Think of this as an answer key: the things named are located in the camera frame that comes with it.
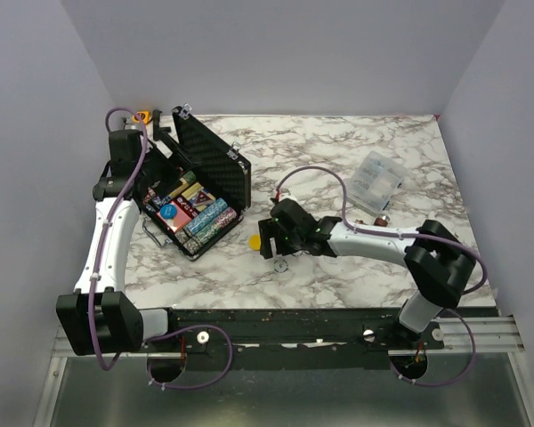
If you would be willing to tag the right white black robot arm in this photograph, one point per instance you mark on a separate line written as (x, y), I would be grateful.
(439, 265)

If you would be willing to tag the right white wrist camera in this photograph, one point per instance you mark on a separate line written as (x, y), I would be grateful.
(283, 194)

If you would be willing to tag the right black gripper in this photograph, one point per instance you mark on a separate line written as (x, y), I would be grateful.
(271, 229)

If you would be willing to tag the black poker set case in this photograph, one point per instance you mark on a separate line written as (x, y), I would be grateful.
(225, 173)

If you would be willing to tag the yellow round button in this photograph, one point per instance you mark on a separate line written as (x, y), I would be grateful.
(255, 242)

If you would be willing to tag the copper pipe fitting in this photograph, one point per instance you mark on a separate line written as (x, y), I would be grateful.
(382, 220)

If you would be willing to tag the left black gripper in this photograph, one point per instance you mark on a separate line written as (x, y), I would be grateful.
(173, 165)

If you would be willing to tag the red triangular dealer button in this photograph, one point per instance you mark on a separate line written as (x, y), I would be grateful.
(202, 200)

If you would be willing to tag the red playing card deck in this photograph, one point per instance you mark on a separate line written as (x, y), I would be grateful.
(178, 222)

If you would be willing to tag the black mounting rail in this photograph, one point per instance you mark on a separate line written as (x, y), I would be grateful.
(293, 339)

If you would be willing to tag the blue small blind button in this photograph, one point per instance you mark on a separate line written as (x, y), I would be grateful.
(168, 211)

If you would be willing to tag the purple poker chip row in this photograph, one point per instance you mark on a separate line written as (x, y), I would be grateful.
(221, 221)

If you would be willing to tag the white poker chip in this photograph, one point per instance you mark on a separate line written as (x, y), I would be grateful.
(280, 266)

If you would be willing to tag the blue yellow card deck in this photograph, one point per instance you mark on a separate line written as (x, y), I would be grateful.
(190, 192)

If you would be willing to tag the aluminium side rail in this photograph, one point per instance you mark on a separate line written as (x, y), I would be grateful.
(62, 348)

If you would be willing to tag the blue poker chip row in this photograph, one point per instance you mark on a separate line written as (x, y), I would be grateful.
(199, 223)

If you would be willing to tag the clear plastic box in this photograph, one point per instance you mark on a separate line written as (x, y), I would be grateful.
(374, 182)

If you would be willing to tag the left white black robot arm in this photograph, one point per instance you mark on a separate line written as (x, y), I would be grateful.
(97, 317)

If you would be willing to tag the orange tape measure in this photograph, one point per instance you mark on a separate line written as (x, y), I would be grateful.
(143, 116)

